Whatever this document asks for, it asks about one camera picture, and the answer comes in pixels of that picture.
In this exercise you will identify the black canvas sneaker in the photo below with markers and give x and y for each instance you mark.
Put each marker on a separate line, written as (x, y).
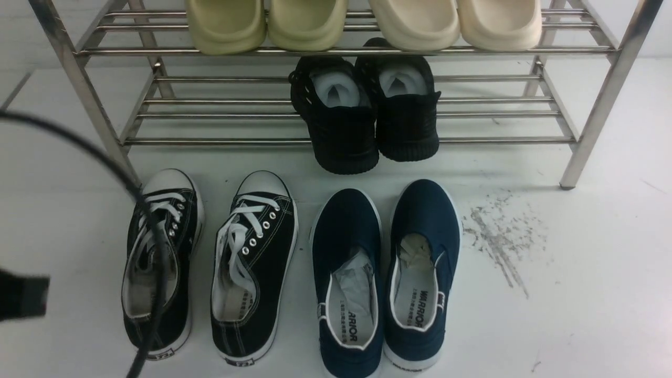
(178, 207)
(253, 251)

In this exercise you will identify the olive green left slipper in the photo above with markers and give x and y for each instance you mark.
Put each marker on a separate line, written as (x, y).
(226, 27)

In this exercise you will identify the stainless steel shoe rack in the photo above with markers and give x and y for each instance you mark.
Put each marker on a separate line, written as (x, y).
(128, 28)

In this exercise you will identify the navy slip-on right shoe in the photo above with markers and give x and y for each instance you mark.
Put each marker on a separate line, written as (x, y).
(425, 242)

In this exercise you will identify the cream right slipper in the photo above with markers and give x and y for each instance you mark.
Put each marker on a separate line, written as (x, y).
(501, 25)

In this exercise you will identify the navy slip-on shoe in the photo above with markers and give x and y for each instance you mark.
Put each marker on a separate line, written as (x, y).
(425, 242)
(345, 242)

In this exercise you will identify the black knit left shoe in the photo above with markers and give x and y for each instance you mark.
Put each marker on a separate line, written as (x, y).
(329, 95)

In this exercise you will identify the olive green right slipper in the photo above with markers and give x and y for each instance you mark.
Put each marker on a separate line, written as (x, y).
(306, 25)

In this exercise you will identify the black knit right shoe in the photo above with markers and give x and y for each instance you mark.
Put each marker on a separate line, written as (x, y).
(402, 90)

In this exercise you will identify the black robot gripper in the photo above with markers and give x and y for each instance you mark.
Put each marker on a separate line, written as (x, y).
(23, 296)

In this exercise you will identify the cream left slipper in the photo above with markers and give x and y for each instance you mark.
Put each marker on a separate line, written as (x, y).
(418, 25)

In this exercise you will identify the navy slip-on left shoe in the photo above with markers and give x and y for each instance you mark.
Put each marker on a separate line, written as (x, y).
(345, 242)

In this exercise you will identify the olive green slipper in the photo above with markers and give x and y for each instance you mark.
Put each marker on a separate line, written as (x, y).
(226, 27)
(306, 25)

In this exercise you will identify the black knit shoe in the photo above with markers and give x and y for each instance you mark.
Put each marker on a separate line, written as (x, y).
(402, 90)
(329, 95)

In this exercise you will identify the cream slipper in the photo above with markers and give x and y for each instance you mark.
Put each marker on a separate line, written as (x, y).
(501, 25)
(418, 25)

